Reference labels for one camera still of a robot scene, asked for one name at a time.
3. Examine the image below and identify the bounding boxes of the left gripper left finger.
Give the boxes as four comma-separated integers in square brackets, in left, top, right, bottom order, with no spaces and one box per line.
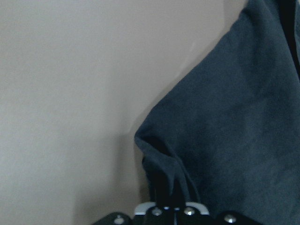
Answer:
[133,182,173,225]

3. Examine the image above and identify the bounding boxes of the black graphic t-shirt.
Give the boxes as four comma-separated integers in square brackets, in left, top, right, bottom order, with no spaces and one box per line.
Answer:
[135,0,300,225]

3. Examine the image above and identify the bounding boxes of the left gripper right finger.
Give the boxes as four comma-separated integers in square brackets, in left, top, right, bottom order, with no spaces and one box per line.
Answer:
[173,181,209,225]

